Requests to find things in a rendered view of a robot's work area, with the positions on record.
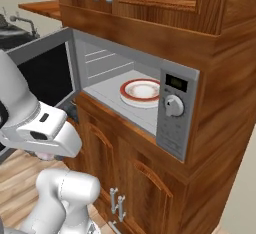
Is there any grey microwave door black window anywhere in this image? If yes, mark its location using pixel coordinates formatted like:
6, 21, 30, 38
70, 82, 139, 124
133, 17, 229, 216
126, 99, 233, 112
5, 27, 83, 110

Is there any grey sink tap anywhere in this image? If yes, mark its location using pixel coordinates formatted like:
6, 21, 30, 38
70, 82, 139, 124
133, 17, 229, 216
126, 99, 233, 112
9, 14, 40, 39

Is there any pale pink garlic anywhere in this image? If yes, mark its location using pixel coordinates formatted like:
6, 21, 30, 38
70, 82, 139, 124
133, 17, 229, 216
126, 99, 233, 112
35, 151, 56, 162

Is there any tall wooden cupboard frame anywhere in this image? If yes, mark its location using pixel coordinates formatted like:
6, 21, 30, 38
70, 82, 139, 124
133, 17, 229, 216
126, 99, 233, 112
54, 0, 256, 234

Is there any grey drawer handle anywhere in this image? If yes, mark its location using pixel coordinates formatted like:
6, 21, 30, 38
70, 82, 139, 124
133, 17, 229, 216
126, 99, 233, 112
107, 220, 123, 234

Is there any grey microwave oven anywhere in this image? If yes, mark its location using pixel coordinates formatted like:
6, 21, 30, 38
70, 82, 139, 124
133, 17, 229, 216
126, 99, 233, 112
72, 27, 201, 163

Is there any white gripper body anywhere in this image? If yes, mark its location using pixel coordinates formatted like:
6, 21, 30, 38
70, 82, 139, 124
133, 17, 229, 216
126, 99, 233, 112
20, 121, 83, 160

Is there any grey lower cupboard handle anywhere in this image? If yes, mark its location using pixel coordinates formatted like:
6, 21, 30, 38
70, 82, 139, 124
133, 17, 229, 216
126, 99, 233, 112
116, 194, 127, 223
109, 186, 120, 215

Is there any wooden wall shelf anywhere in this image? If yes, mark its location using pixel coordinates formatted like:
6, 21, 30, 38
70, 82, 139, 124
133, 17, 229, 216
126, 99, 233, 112
17, 0, 63, 21

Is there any white plate red rim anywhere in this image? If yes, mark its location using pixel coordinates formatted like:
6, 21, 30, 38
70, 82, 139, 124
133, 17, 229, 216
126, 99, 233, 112
119, 78, 161, 109

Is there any wooden lower cupboard door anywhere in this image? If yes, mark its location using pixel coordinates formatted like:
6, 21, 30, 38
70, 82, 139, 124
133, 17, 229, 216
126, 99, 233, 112
114, 137, 175, 234
77, 110, 118, 214

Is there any dark grey hob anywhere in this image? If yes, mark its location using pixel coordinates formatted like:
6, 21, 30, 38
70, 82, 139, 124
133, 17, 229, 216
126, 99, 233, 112
60, 99, 80, 123

